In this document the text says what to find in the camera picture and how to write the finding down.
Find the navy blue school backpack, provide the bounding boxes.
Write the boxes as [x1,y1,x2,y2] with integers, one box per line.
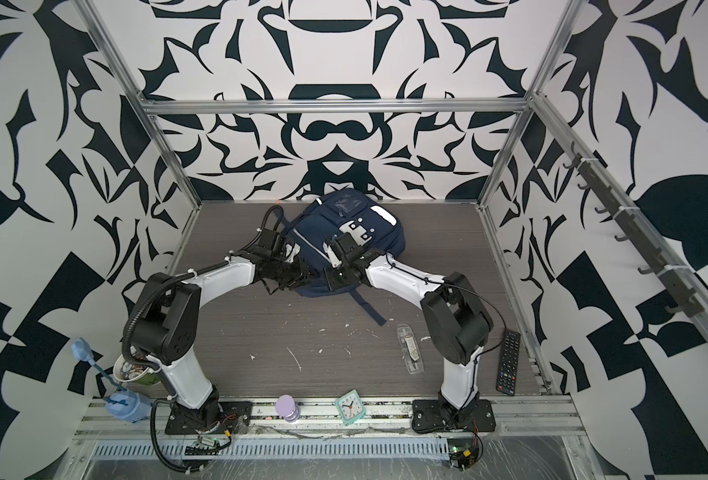
[281,188,406,326]

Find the clear plastic bag with eraser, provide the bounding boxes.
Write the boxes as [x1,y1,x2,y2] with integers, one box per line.
[397,324,424,375]

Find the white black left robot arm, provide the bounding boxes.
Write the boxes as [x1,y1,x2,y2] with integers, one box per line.
[122,229,312,431]

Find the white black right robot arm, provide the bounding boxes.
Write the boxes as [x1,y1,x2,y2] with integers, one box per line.
[324,234,492,422]

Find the purple small bottle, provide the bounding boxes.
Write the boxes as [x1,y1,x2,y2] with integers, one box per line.
[275,394,301,423]

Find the teal small alarm clock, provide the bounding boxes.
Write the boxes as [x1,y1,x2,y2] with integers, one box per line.
[335,390,366,426]

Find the green paper cup with items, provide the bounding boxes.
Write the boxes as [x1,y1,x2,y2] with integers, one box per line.
[113,356,161,386]

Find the black tv remote control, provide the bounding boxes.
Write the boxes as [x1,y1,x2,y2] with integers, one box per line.
[496,329,521,396]

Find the small circuit board left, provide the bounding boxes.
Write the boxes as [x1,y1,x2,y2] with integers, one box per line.
[184,437,232,457]

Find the small circuit board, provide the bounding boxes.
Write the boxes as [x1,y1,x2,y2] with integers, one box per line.
[184,437,232,457]
[448,441,484,471]

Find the light blue water bottle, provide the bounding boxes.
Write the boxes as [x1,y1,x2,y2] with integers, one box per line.
[71,338,152,423]

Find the small circuit board right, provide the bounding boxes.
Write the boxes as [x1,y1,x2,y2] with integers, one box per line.
[448,441,484,471]

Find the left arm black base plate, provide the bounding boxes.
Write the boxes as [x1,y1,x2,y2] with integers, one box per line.
[164,400,253,436]

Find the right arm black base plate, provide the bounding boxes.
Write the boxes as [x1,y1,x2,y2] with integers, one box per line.
[411,398,497,434]

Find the white slotted cable duct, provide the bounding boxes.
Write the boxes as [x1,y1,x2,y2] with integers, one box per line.
[92,437,449,461]

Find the black corrugated cable conduit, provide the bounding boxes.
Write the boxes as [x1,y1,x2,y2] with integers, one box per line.
[148,398,190,474]

